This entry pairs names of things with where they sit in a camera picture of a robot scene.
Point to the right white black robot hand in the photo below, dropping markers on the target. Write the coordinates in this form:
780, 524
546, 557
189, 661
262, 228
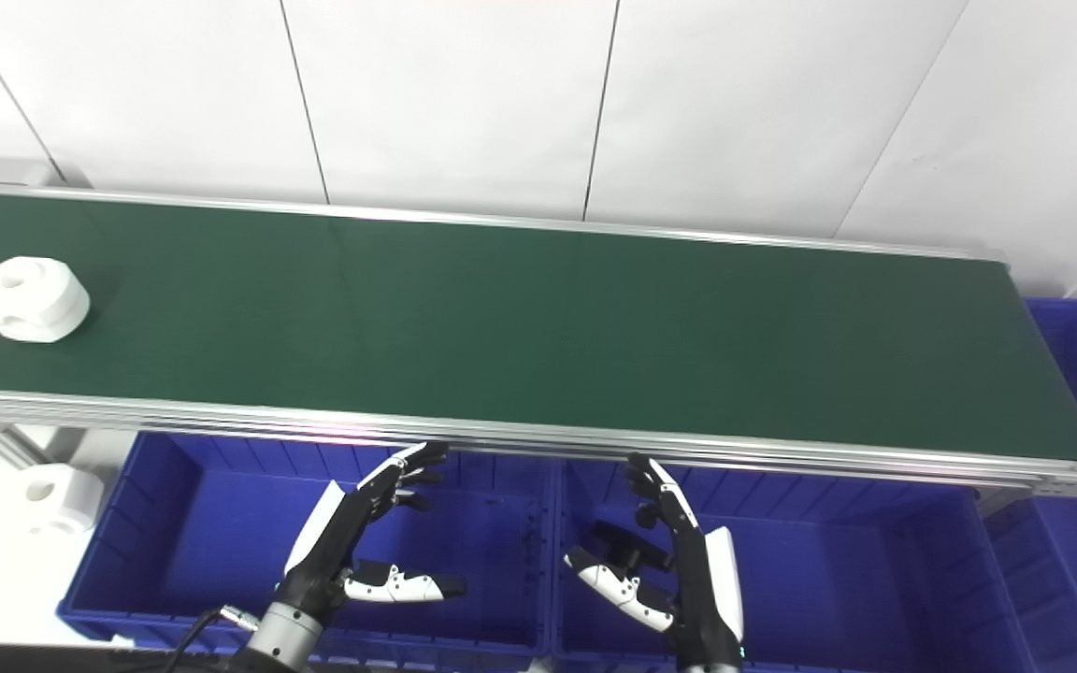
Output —
711, 598

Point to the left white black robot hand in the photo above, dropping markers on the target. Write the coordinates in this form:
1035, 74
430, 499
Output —
314, 551

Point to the white plastic hexagonal part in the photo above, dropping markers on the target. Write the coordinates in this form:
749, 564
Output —
29, 301
64, 500

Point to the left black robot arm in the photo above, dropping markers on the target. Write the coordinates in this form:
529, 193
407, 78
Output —
281, 640

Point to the green conveyor belt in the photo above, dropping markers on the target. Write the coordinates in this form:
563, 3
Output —
538, 327

